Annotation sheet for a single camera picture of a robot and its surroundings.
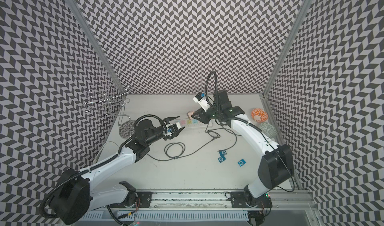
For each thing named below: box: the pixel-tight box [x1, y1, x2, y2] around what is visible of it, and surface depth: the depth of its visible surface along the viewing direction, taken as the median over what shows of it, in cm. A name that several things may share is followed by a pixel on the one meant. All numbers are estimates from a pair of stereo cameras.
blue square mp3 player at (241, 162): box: [237, 158, 247, 167], surface depth 86 cm
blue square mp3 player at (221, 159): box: [217, 156, 226, 163], surface depth 88 cm
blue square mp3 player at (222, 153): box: [218, 150, 227, 158], surface depth 90 cm
